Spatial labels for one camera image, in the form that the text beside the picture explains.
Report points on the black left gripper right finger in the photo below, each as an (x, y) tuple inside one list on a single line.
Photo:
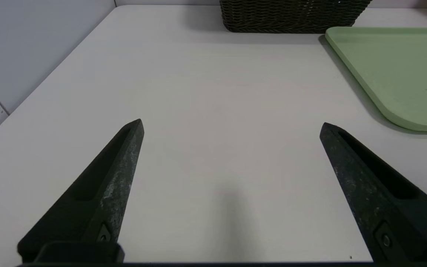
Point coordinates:
[(391, 207)]

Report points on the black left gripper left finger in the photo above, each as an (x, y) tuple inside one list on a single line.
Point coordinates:
[(100, 200)]

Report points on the dark brown wicker basket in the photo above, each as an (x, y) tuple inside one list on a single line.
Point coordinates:
[(291, 16)]

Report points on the light green plastic tray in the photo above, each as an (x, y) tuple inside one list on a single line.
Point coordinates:
[(406, 74)]

